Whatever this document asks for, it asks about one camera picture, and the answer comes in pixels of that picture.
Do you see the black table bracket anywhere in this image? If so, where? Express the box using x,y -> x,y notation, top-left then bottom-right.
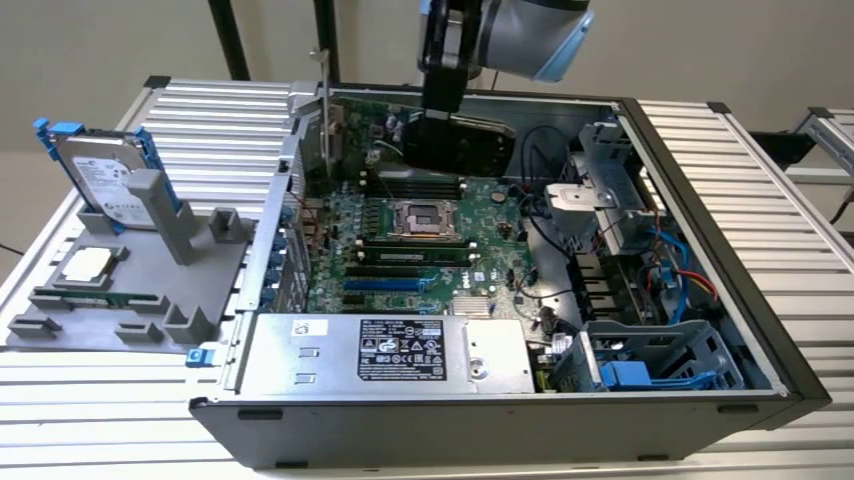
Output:
746,130 -> 817,166

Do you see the open grey PC case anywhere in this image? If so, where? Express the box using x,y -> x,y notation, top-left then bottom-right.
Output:
188,81 -> 834,471

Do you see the silver CPU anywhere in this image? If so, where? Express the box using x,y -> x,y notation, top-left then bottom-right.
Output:
56,247 -> 127,285

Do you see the hard disk in blue carrier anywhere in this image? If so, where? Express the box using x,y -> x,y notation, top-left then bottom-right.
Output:
31,117 -> 179,235

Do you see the grey parts rack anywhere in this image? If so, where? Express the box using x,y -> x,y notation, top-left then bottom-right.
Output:
1,168 -> 260,354

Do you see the silver power supply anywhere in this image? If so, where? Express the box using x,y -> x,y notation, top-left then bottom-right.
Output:
223,312 -> 539,396

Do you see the small blue case clip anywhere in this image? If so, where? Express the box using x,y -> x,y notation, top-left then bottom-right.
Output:
186,344 -> 219,369

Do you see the black stand pole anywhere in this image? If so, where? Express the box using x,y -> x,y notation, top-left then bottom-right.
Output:
208,0 -> 252,82
312,0 -> 343,85

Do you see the CPU socket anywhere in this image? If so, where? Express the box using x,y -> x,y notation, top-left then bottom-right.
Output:
384,198 -> 463,240

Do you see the blue expansion slot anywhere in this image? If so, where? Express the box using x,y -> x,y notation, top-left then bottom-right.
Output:
342,278 -> 430,295

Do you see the RAM stick with white label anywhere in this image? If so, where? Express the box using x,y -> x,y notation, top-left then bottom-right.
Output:
359,248 -> 472,266

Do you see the green motherboard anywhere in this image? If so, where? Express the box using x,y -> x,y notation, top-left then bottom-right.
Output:
299,177 -> 537,320

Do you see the green graphics card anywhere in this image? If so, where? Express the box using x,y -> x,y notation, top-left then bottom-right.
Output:
310,46 -> 519,179

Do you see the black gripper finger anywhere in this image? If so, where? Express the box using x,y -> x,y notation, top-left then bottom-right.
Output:
422,68 -> 464,120

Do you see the red wire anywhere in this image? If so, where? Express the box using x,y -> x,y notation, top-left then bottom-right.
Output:
678,268 -> 721,302

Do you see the silver finned heatsink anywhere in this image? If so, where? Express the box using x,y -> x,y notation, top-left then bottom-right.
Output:
452,294 -> 496,317

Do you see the grey disk bay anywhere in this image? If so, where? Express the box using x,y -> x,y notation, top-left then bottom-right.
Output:
551,318 -> 747,395

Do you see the blue wire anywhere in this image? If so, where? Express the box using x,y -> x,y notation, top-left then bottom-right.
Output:
643,224 -> 699,326

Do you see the blue disk bay latch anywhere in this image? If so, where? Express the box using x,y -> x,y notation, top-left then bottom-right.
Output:
598,360 -> 654,392

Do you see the green RAM stick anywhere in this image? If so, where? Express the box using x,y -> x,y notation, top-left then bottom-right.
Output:
32,285 -> 163,307

